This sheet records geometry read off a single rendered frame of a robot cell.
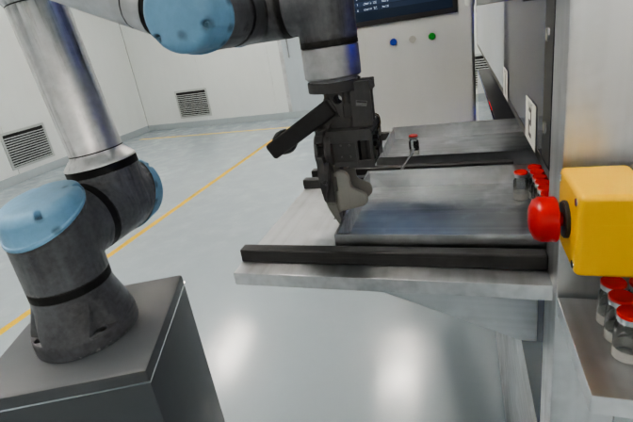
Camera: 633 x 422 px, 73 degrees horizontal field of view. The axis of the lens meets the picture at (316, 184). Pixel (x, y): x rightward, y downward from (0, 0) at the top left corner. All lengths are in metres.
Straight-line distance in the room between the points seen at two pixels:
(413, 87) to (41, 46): 1.07
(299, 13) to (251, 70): 6.16
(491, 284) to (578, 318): 0.09
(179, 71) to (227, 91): 0.87
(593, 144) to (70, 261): 0.65
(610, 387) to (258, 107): 6.50
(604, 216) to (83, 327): 0.65
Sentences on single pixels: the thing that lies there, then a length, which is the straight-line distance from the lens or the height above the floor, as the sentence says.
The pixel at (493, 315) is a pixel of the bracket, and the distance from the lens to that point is 0.67.
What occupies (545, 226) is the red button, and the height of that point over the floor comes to 1.00.
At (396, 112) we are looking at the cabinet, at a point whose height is 0.88.
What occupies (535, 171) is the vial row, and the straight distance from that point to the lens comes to 0.74.
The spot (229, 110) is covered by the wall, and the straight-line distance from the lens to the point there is 7.00.
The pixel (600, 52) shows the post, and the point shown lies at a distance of 0.45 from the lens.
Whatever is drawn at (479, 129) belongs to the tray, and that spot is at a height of 0.89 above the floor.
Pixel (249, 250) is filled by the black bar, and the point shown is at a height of 0.90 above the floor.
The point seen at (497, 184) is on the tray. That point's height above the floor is 0.88.
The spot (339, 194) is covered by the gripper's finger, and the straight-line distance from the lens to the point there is 0.60.
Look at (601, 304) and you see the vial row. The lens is 0.49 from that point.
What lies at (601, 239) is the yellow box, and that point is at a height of 0.99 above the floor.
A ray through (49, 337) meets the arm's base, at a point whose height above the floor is 0.83.
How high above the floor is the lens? 1.18
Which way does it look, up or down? 20 degrees down
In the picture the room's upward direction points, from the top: 9 degrees counter-clockwise
